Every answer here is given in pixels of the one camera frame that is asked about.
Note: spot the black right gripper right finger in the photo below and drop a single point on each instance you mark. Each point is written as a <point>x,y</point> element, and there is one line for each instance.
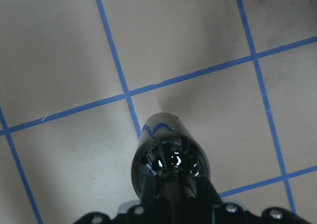
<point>206,193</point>

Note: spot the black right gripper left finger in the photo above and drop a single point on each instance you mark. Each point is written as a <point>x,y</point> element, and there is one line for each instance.
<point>148,192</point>

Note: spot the dark wine bottle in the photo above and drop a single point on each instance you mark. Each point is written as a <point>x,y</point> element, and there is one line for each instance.
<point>168,151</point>

